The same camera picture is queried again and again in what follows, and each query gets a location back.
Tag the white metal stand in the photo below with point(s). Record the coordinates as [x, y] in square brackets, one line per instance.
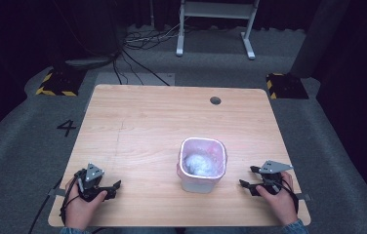
[215, 9]

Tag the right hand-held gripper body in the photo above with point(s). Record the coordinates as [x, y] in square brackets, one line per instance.
[272, 167]

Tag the grey tape tab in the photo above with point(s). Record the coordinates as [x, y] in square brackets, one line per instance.
[303, 196]
[55, 192]

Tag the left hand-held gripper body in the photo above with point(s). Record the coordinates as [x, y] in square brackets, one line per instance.
[91, 174]

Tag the black yellow striped base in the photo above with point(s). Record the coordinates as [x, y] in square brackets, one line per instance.
[287, 86]
[59, 83]

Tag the small pink trash bin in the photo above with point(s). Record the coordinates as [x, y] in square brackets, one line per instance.
[201, 182]

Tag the crumpled white paper wad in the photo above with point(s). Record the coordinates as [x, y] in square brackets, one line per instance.
[201, 165]

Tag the person's left hand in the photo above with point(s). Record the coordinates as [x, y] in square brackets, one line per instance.
[80, 211]

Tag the grey column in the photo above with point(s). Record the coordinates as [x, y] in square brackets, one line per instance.
[321, 35]

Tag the person's right hand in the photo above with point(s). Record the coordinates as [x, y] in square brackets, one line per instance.
[280, 206]

